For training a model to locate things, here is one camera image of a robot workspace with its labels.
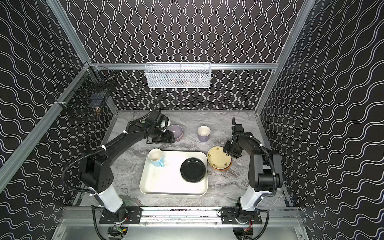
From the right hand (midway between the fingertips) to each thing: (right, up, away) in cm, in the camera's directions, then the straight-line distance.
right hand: (229, 152), depth 94 cm
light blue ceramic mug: (-46, -1, -3) cm, 46 cm away
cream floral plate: (-7, -4, 0) cm, 8 cm away
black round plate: (-23, -9, -6) cm, 26 cm away
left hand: (-36, +10, -8) cm, 38 cm away
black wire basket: (-90, +40, +3) cm, 99 cm away
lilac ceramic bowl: (-33, +13, +6) cm, 36 cm away
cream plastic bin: (-37, -15, -8) cm, 41 cm away
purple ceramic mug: (-16, +12, +10) cm, 22 cm away
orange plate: (-5, -10, -4) cm, 11 cm away
